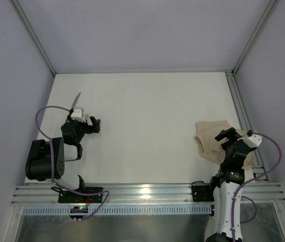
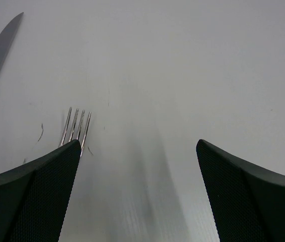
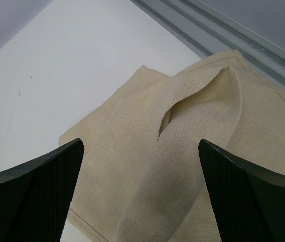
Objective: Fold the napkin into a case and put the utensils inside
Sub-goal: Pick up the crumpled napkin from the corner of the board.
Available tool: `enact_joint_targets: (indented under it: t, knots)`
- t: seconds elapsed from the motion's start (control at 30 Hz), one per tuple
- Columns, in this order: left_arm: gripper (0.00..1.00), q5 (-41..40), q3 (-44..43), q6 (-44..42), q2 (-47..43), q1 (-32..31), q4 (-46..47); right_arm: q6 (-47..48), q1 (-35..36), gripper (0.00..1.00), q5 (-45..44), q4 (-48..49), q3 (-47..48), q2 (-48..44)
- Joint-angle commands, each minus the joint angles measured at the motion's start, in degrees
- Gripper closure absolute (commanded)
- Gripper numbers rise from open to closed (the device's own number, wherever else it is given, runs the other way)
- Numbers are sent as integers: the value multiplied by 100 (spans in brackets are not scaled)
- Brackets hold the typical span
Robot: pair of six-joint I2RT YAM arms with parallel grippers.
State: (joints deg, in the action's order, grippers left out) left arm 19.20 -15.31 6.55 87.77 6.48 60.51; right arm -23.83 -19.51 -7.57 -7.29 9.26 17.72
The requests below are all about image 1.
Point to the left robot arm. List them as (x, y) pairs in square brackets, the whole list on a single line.
[(46, 159)]

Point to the green handled knife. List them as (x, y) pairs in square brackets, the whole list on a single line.
[(73, 106)]

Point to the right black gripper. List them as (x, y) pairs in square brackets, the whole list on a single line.
[(229, 140)]

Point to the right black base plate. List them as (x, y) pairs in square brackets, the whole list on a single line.
[(201, 192)]

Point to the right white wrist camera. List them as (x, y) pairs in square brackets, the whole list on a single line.
[(252, 139)]

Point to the frame post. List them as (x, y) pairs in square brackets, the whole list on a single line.
[(261, 23), (32, 34)]

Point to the beige cloth napkin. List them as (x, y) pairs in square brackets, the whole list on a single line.
[(208, 147)]

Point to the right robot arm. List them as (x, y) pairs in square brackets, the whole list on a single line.
[(224, 186)]

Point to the slotted cable duct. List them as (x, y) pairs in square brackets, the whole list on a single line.
[(108, 210)]

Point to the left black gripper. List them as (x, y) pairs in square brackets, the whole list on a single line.
[(87, 126)]

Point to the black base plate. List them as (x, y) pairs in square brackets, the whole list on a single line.
[(201, 192), (69, 197)]

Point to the right aluminium side rail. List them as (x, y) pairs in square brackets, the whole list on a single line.
[(238, 118)]

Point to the right frame post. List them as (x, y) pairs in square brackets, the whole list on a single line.
[(261, 23)]

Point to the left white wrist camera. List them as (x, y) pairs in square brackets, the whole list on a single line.
[(79, 115)]

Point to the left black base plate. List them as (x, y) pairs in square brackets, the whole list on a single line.
[(69, 197)]

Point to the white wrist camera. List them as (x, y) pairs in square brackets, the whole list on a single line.
[(252, 139), (79, 115)]

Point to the left controller board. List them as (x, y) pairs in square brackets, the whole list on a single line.
[(78, 213)]

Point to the front aluminium rail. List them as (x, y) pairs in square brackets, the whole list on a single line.
[(143, 194)]

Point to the left frame post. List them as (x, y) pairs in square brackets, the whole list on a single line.
[(32, 34)]

